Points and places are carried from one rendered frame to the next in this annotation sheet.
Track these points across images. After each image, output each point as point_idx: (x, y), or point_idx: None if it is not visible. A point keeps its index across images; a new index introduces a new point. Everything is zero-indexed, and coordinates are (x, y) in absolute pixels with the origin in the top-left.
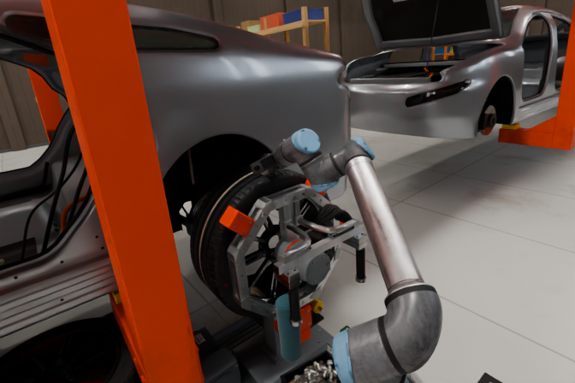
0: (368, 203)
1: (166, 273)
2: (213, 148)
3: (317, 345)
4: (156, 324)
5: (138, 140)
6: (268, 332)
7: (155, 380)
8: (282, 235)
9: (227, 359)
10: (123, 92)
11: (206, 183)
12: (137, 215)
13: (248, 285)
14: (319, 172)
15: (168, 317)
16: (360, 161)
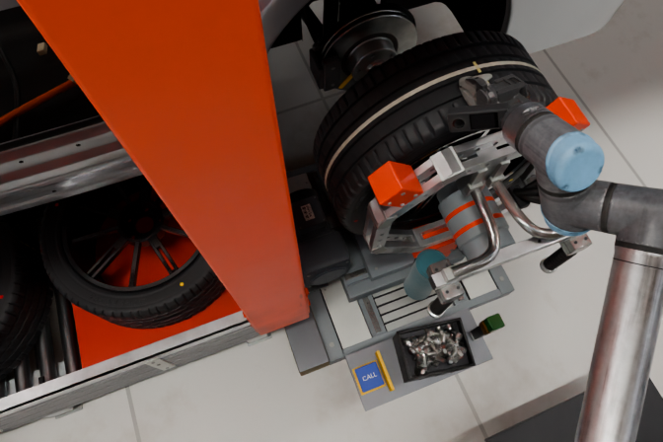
0: (616, 358)
1: (282, 275)
2: None
3: None
4: (263, 301)
5: (259, 193)
6: None
7: (257, 322)
8: (460, 184)
9: (337, 252)
10: (238, 151)
11: None
12: (250, 250)
13: None
14: (567, 215)
15: (278, 295)
16: (653, 264)
